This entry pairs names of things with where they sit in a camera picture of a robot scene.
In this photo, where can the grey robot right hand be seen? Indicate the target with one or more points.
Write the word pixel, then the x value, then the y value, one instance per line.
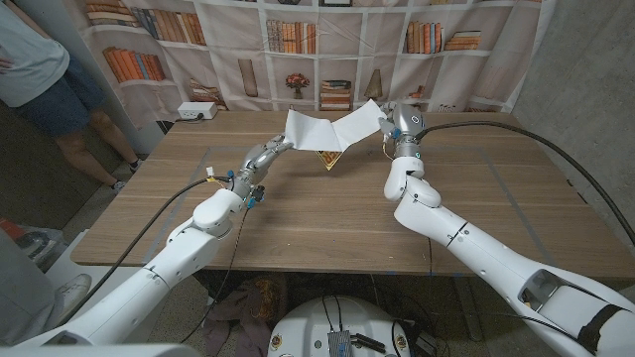
pixel 407 124

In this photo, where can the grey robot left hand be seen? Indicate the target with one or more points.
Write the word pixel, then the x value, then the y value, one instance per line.
pixel 258 161

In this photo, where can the white sticker backing sheet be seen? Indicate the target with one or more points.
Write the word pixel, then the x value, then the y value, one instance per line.
pixel 312 131

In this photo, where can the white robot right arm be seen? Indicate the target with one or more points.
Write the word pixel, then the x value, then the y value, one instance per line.
pixel 471 243

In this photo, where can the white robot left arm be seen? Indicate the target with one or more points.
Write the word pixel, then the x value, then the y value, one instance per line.
pixel 164 268

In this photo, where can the white power strip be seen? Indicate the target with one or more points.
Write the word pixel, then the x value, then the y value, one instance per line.
pixel 196 110

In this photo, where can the printed bookshelf backdrop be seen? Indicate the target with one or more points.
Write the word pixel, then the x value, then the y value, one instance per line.
pixel 347 64

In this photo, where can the crumpled purple brown cloth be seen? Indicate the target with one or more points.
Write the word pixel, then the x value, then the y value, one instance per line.
pixel 248 307

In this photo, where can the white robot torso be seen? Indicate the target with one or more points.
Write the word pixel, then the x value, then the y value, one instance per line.
pixel 307 322

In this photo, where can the grey table leg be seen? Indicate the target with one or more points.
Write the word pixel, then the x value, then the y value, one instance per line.
pixel 469 310

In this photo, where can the grey finned electronics module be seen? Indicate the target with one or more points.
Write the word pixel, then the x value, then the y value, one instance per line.
pixel 340 344

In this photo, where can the clear plastic bag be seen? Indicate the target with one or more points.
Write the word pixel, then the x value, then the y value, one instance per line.
pixel 37 245

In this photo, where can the person in blue shorts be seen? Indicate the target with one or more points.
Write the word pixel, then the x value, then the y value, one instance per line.
pixel 30 64

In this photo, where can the person in grey trousers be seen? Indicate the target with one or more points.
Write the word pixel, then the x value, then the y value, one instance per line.
pixel 20 297

